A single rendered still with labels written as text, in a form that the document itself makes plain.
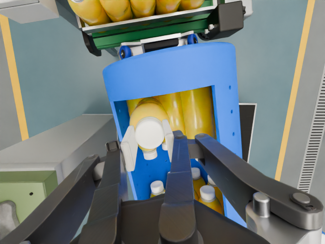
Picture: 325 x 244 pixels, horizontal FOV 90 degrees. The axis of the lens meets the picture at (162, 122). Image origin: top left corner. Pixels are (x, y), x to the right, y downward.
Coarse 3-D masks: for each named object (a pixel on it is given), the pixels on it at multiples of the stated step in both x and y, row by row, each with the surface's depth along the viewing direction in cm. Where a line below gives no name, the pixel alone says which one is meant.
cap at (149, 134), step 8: (144, 120) 22; (152, 120) 21; (136, 128) 21; (144, 128) 21; (152, 128) 21; (160, 128) 21; (136, 136) 21; (144, 136) 21; (152, 136) 21; (160, 136) 21; (144, 144) 21; (152, 144) 21; (160, 144) 22
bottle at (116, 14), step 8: (104, 0) 36; (112, 0) 36; (120, 0) 37; (128, 0) 40; (104, 8) 39; (112, 8) 38; (120, 8) 39; (128, 8) 42; (112, 16) 43; (120, 16) 43; (128, 16) 45
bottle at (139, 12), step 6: (132, 0) 39; (138, 0) 38; (144, 0) 38; (150, 0) 38; (132, 6) 42; (138, 6) 39; (144, 6) 39; (150, 6) 40; (138, 12) 43; (144, 12) 42; (150, 12) 44; (144, 24) 51
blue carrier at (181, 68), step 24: (168, 48) 23; (192, 48) 23; (216, 48) 25; (120, 72) 26; (144, 72) 24; (168, 72) 24; (192, 72) 24; (216, 72) 26; (120, 96) 28; (144, 96) 26; (216, 96) 26; (120, 120) 40; (216, 120) 27; (240, 144) 33; (144, 168) 50; (168, 168) 57; (144, 192) 50
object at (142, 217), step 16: (128, 208) 7; (144, 208) 7; (160, 208) 7; (208, 208) 7; (128, 224) 7; (144, 224) 6; (208, 224) 6; (224, 224) 6; (128, 240) 6; (144, 240) 6; (160, 240) 6; (208, 240) 5; (224, 240) 5; (240, 240) 5; (256, 240) 5
